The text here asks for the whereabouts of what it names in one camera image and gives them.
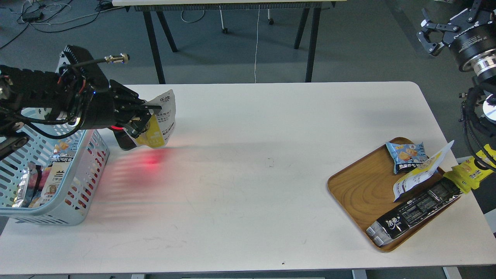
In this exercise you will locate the blue small snack bag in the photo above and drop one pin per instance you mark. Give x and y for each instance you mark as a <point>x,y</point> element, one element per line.
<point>406,157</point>

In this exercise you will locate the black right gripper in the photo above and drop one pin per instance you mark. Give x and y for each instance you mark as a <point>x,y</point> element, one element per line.
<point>472,42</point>

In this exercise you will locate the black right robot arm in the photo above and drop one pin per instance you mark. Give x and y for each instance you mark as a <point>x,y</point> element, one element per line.
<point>478,105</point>

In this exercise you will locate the black leg background table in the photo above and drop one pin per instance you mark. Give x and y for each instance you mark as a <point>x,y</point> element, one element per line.
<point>238,19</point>

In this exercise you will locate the long black snack package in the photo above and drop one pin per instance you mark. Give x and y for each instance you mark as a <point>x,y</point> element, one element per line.
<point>413,212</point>

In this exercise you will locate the yellow cartoon snack bag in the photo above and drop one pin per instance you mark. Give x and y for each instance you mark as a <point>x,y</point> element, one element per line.
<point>469,174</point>

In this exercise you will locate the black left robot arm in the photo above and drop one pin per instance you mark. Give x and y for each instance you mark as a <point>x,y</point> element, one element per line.
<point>76,96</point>

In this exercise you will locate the round wooden tray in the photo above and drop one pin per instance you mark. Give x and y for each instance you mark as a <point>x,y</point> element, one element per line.
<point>365,191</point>

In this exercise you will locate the black barcode scanner red window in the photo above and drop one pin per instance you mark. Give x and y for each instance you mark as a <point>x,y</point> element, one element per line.
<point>124,141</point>

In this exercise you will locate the snack packs inside basket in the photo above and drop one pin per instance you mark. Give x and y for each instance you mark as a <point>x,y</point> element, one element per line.
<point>39,184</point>

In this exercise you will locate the light blue plastic basket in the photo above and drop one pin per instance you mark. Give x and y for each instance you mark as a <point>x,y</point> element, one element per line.
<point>71,202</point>

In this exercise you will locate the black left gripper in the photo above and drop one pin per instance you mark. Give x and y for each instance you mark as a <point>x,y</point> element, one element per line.
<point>118,106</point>

